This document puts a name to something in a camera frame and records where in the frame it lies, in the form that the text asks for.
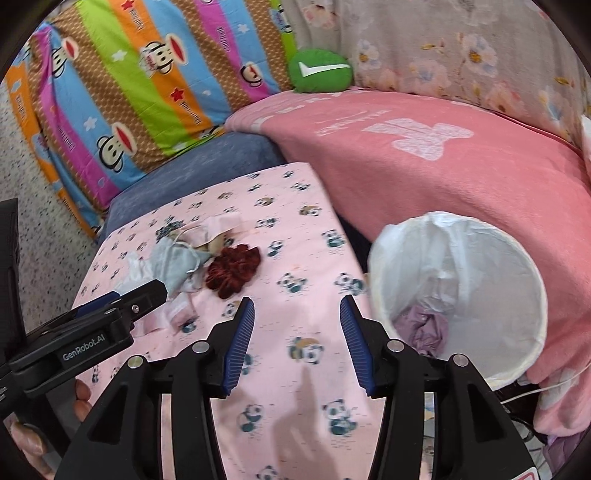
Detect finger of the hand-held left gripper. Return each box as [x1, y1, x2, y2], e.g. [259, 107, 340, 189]
[71, 279, 168, 324]

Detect white round bin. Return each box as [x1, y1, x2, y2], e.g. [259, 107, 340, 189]
[369, 211, 549, 389]

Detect pink fleece blanket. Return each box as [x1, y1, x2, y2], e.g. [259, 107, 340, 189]
[224, 88, 591, 437]

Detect grey floral blanket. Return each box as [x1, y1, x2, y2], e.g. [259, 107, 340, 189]
[281, 0, 591, 155]

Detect grey speckled bedsheet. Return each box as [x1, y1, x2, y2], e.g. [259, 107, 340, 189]
[0, 83, 108, 333]

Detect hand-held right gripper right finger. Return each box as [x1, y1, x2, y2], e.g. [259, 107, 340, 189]
[339, 294, 555, 480]

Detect purple cloth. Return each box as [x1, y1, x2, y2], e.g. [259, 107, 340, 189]
[399, 306, 452, 359]

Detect white cable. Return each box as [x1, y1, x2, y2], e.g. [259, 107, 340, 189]
[501, 368, 579, 408]

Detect light blue face mask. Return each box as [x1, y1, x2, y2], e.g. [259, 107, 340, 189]
[151, 240, 205, 296]

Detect green cushion with white tick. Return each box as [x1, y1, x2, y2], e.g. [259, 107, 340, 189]
[288, 48, 354, 93]

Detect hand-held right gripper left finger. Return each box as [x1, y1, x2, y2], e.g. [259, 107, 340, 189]
[55, 296, 256, 480]

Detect white and pink face mask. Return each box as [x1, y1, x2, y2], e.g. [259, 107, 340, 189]
[137, 293, 200, 334]

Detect pink panda print cloth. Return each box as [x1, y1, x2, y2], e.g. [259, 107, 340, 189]
[71, 161, 394, 480]

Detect black flat object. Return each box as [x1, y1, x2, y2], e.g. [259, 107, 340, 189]
[0, 198, 25, 340]

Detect blue denim cushion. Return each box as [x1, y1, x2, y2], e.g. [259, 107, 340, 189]
[98, 131, 288, 246]

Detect person's left hand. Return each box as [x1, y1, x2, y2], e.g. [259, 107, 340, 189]
[7, 378, 93, 480]

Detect white plastic bin liner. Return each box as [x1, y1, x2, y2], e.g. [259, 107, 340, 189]
[369, 211, 509, 324]

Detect striped monkey print pillow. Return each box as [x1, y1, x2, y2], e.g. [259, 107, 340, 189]
[7, 0, 297, 237]

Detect dark red scrunchie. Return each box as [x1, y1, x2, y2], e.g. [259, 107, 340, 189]
[205, 244, 262, 299]

